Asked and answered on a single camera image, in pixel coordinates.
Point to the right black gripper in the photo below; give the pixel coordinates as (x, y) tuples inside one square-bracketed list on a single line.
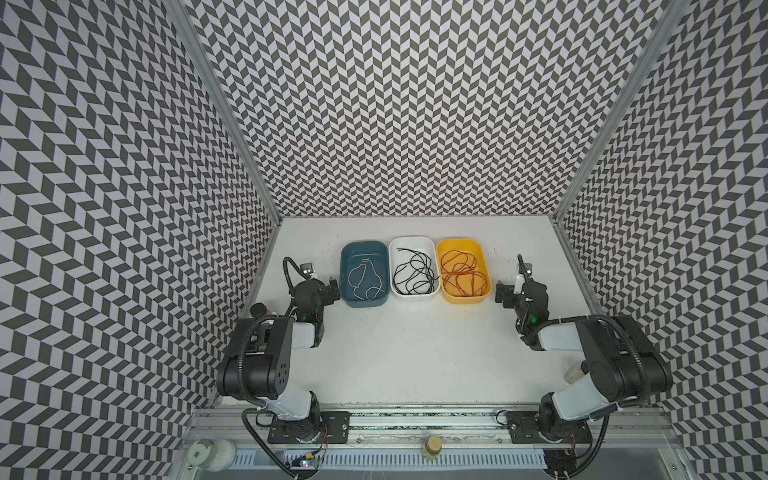
[(510, 294)]

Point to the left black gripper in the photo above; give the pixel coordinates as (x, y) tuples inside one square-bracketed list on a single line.
[(327, 294)]

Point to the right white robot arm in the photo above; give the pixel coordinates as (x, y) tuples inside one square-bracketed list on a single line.
[(623, 368)]

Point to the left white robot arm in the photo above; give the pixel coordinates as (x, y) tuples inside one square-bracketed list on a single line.
[(256, 363)]

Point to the dark teal tray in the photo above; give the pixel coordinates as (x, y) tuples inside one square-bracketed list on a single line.
[(364, 274)]

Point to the yellow tray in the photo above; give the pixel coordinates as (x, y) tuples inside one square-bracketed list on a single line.
[(464, 273)]

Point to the left spice jar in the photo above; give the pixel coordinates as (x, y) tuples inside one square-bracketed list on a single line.
[(259, 310)]

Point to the white tray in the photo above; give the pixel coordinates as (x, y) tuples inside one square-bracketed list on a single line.
[(414, 271)]

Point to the brass knob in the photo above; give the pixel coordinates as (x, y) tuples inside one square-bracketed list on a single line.
[(432, 446)]

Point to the white tape roll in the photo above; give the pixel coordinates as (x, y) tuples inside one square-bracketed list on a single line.
[(211, 455)]

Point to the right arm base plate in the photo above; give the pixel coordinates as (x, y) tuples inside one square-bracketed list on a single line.
[(529, 427)]

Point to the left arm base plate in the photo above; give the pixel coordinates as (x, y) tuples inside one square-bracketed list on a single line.
[(330, 426)]

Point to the aluminium front rail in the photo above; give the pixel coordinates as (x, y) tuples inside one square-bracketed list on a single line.
[(459, 425)]

